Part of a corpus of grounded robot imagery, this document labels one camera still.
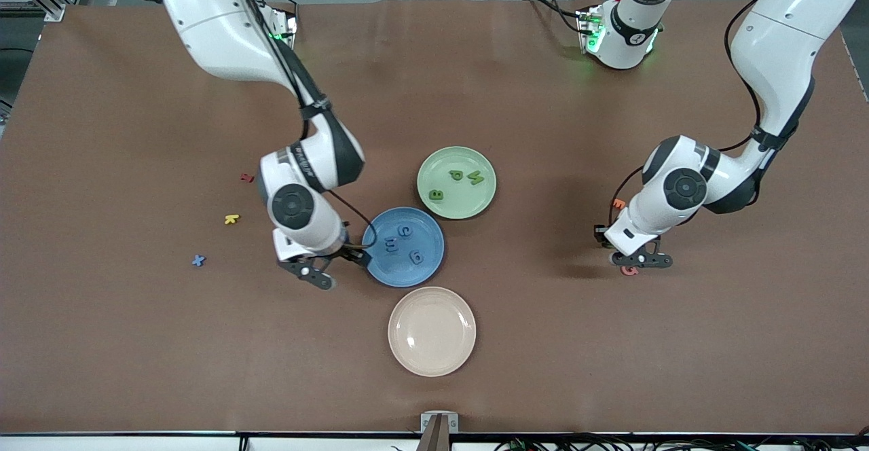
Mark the blue plate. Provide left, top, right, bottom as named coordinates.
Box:
left=361, top=206, right=445, bottom=288

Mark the beige plate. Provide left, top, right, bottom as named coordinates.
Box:
left=388, top=286, right=477, bottom=378

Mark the pale green plate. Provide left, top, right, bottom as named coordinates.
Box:
left=416, top=146, right=498, bottom=221

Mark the brown table cover sheet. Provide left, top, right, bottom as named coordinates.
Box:
left=0, top=0, right=869, bottom=435

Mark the base connector box green light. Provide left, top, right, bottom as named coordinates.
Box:
left=270, top=5, right=300, bottom=48
left=576, top=5, right=606, bottom=55

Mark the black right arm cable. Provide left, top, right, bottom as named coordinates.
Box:
left=224, top=0, right=377, bottom=248

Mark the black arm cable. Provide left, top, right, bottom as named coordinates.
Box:
left=224, top=0, right=377, bottom=248
left=608, top=0, right=771, bottom=228

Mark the grey metal camera bracket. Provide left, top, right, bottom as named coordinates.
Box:
left=420, top=411, right=460, bottom=451

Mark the black cable bundle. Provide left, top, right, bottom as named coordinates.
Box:
left=494, top=433, right=869, bottom=451

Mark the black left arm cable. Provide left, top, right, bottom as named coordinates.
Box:
left=608, top=0, right=771, bottom=228

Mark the white table edge rail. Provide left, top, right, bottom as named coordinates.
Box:
left=0, top=431, right=869, bottom=451

